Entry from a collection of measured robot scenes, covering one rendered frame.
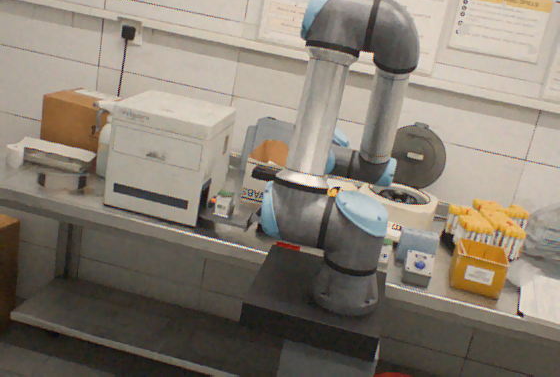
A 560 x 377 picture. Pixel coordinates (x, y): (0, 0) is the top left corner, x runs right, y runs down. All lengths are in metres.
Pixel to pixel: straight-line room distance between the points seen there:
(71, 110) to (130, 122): 0.50
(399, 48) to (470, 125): 1.00
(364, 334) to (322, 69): 0.54
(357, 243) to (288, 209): 0.16
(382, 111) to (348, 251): 0.33
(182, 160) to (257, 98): 0.65
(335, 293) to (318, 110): 0.38
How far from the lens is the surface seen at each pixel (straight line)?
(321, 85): 1.35
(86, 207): 1.89
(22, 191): 1.98
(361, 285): 1.39
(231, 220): 1.82
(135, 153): 1.83
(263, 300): 1.39
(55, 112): 2.32
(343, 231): 1.34
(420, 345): 2.60
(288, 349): 1.43
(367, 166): 1.57
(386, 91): 1.43
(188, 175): 1.79
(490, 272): 1.82
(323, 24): 1.35
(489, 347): 2.61
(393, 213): 2.01
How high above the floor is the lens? 1.59
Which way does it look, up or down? 16 degrees down
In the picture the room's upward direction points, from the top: 11 degrees clockwise
